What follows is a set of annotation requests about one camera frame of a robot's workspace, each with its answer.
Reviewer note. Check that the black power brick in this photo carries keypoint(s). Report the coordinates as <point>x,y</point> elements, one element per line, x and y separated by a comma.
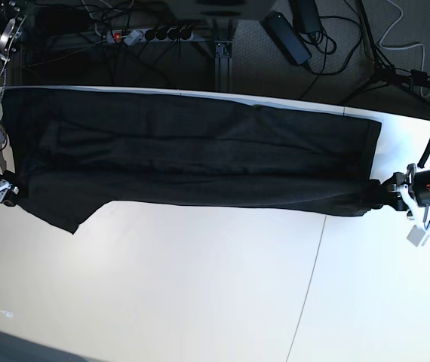
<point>289,43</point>

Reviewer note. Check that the black tripod stand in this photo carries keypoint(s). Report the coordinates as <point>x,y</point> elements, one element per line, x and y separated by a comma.
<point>386,73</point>

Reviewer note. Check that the aluminium frame post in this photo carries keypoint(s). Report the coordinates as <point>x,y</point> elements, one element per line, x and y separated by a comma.
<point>223,31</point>

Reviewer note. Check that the black T-shirt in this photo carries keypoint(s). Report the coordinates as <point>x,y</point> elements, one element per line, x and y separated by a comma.
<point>75,151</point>

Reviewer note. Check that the grey base plate top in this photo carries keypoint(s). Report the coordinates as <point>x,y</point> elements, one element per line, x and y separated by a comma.
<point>237,9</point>

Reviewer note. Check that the grey power strip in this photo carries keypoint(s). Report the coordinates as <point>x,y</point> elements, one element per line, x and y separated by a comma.
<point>131,37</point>

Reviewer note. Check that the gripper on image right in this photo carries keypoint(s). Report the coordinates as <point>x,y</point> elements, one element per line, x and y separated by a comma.
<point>408,190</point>

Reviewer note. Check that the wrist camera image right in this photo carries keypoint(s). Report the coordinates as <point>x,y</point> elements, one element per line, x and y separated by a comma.
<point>418,236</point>

